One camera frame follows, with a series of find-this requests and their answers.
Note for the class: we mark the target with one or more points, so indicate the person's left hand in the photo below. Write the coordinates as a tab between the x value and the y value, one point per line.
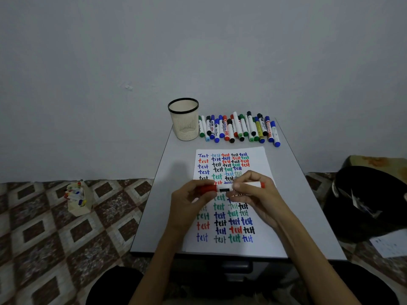
186	212

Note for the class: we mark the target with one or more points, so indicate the person's right hand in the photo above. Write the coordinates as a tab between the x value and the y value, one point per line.
265	206

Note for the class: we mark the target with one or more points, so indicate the red capped white marker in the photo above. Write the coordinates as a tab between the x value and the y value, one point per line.
256	184

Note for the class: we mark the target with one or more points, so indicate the red marker cap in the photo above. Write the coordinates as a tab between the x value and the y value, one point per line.
208	189

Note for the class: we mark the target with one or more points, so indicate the white paper with colored writing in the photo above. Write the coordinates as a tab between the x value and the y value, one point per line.
257	161

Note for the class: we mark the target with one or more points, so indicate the row of colored markers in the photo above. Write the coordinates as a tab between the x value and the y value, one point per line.
235	127

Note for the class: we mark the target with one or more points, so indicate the person's left forearm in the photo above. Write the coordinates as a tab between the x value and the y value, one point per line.
159	270

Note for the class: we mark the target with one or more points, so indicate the person's right forearm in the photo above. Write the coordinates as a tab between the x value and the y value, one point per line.
314	266

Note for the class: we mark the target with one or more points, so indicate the person's left leg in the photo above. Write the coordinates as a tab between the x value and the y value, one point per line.
111	289

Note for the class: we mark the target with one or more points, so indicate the person's leg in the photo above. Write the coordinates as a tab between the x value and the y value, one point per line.
372	285
111	289

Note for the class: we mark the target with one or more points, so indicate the person's right leg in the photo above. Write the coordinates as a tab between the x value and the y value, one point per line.
372	285

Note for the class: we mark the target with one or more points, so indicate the grey drawer cabinet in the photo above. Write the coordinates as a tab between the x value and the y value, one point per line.
270	273

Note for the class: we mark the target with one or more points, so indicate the beige mesh cup black rim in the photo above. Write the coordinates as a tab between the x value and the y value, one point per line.
184	127

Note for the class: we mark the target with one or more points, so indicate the small cream box of pens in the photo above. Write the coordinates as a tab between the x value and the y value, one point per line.
81	209

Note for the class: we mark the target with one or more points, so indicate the black plastic bucket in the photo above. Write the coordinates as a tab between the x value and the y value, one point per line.
381	187

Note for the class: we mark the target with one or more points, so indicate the yellow floral cushion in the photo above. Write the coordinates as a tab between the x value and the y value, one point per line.
381	161

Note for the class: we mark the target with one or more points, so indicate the white sheet with faint marks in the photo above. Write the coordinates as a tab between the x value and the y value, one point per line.
391	244

